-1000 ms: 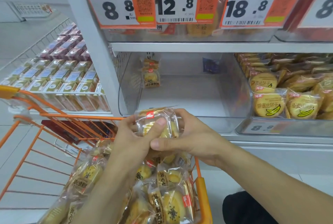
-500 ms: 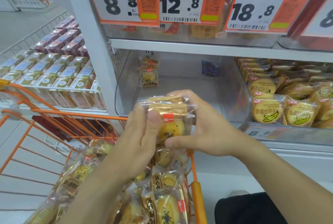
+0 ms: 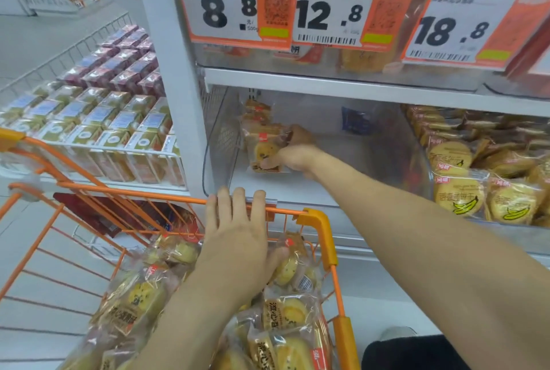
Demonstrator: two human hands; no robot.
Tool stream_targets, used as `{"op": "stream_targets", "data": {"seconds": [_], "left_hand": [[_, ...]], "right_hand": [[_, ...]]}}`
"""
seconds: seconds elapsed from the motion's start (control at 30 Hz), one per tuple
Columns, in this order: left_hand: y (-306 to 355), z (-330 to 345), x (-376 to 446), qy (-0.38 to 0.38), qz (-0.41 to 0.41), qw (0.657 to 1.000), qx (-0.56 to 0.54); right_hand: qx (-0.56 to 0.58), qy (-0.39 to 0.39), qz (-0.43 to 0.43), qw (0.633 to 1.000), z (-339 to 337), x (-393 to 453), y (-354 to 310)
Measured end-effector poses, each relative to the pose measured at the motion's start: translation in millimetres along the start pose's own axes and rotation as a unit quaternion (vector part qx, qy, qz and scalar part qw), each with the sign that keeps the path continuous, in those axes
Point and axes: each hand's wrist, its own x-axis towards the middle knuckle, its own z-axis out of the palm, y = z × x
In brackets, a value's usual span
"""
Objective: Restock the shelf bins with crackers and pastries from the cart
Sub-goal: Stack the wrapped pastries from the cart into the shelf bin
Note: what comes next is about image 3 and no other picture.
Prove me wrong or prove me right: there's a white metal store shelf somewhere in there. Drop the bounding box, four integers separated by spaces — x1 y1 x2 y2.
131 0 550 310

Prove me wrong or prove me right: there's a person's right hand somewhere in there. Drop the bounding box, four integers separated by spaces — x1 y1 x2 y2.
260 124 328 182

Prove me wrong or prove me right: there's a person's left hand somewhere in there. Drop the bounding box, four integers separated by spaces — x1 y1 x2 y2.
195 187 289 307

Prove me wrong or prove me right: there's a white wire rack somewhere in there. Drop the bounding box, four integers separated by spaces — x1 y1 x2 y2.
0 11 190 192

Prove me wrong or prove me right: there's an orange white price tag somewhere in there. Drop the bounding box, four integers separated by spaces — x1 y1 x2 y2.
292 0 424 53
402 0 550 70
170 0 301 50

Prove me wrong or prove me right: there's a person's right leg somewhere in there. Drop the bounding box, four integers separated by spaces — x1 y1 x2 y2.
362 334 472 370

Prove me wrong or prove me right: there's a group of banana biscuit packets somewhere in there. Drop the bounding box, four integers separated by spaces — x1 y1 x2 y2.
403 105 550 229

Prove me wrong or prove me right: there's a person's left forearm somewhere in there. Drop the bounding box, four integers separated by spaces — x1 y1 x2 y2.
128 279 258 370

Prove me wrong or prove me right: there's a person's white right shoe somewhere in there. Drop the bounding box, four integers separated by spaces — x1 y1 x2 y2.
380 325 418 343

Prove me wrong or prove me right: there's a group of silver boxed cakes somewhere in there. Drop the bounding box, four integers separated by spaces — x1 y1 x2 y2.
0 23 186 188

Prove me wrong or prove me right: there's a blue paper label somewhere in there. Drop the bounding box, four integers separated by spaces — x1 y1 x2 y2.
341 107 375 136

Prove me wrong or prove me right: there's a person's right forearm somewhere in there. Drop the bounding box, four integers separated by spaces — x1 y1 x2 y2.
309 150 550 370

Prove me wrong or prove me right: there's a red box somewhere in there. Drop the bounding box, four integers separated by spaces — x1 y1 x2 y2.
53 192 203 239

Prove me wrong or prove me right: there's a pile of pastry packets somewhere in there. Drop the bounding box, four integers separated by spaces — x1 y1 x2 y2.
58 232 334 370

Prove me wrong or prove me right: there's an orange shopping cart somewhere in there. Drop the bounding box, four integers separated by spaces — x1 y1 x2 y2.
0 128 361 370

